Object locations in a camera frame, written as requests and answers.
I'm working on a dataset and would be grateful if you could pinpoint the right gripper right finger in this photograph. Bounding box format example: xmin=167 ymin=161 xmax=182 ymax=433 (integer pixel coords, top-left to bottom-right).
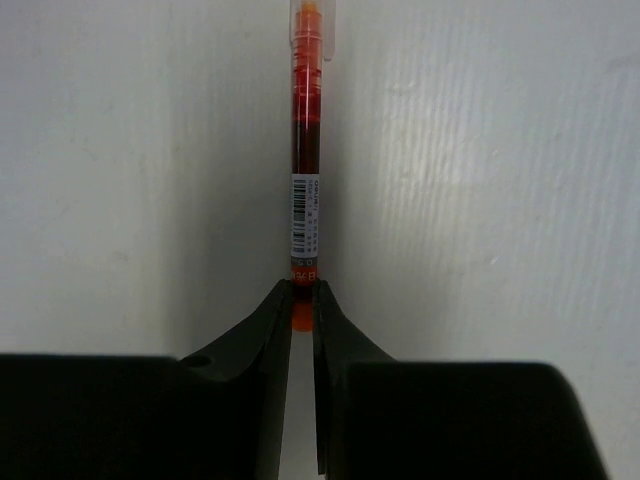
xmin=312 ymin=280 xmax=393 ymax=474

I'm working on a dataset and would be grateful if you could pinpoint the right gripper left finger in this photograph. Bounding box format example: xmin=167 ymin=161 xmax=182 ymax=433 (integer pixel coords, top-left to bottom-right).
xmin=180 ymin=280 xmax=293 ymax=479

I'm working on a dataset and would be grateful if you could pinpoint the orange pen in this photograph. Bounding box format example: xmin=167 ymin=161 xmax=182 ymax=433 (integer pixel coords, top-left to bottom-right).
xmin=290 ymin=1 xmax=336 ymax=332

